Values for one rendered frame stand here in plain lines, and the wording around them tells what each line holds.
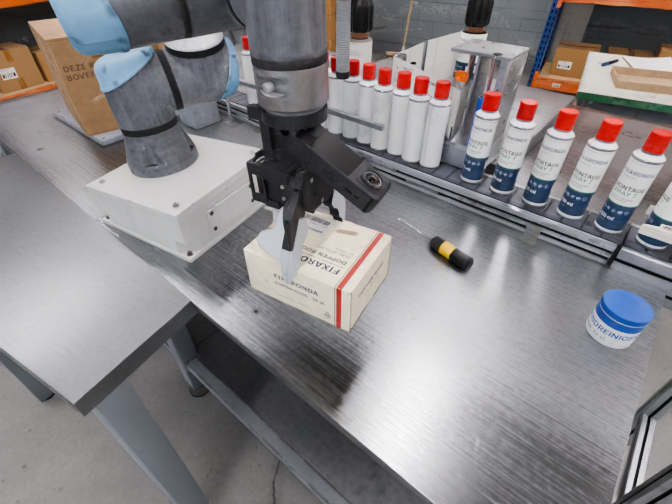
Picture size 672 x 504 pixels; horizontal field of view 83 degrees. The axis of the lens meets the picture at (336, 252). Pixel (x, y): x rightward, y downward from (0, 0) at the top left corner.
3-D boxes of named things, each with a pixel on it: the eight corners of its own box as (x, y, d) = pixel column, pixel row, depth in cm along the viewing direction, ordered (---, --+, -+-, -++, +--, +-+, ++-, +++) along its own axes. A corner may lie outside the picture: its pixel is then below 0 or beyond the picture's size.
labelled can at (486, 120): (485, 178, 93) (510, 92, 80) (476, 187, 90) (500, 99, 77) (465, 171, 96) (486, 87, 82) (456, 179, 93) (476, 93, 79)
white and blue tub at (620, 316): (640, 339, 64) (664, 312, 59) (613, 356, 61) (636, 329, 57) (602, 310, 68) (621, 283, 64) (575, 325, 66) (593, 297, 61)
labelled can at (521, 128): (515, 189, 90) (547, 100, 76) (507, 198, 87) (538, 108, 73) (494, 181, 92) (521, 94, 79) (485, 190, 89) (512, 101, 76)
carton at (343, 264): (387, 275, 57) (392, 236, 52) (348, 333, 49) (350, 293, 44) (298, 241, 63) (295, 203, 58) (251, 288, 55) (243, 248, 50)
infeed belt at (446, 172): (620, 239, 82) (630, 224, 79) (611, 259, 77) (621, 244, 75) (182, 80, 162) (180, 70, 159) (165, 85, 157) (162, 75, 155)
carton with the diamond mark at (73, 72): (164, 118, 129) (137, 27, 111) (87, 137, 118) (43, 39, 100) (136, 94, 147) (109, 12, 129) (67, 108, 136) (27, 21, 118)
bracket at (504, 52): (529, 51, 85) (530, 46, 84) (510, 62, 79) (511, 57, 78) (471, 42, 92) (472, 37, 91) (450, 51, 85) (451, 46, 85)
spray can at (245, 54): (266, 103, 131) (259, 36, 118) (255, 107, 128) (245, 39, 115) (256, 99, 134) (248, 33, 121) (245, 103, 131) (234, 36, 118)
